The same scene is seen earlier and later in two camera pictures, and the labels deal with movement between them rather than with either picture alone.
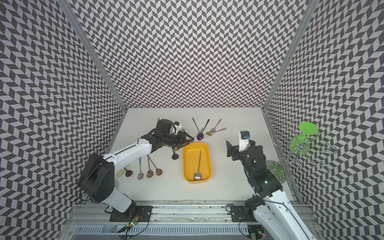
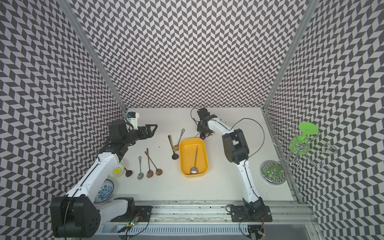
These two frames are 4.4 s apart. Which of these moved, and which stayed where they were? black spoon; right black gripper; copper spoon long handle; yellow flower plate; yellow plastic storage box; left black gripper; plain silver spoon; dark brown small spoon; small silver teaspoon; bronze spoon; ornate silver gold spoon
Moved: left black gripper; right black gripper; plain silver spoon; yellow plastic storage box
Stayed: small silver teaspoon; yellow flower plate; copper spoon long handle; dark brown small spoon; ornate silver gold spoon; bronze spoon; black spoon
